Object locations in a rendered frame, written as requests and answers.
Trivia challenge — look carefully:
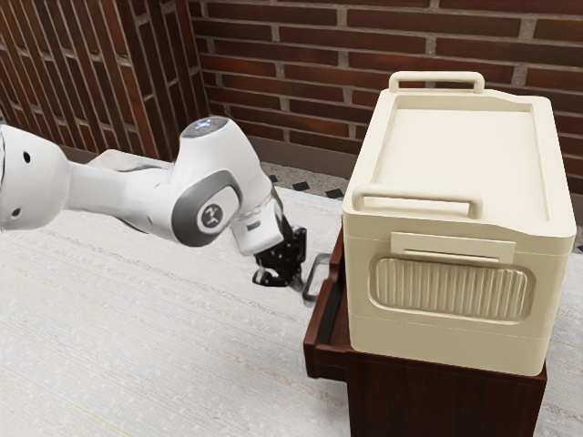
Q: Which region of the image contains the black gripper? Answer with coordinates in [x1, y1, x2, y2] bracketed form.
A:
[251, 217, 308, 293]

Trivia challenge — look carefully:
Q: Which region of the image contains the dark brown drawer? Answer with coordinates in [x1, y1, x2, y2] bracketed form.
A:
[301, 226, 362, 381]

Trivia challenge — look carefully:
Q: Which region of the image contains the cream box with lid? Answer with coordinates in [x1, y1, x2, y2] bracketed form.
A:
[341, 70, 579, 378]

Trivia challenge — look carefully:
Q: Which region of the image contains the dark brown wooden cabinet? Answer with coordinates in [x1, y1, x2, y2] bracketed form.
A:
[313, 346, 548, 437]

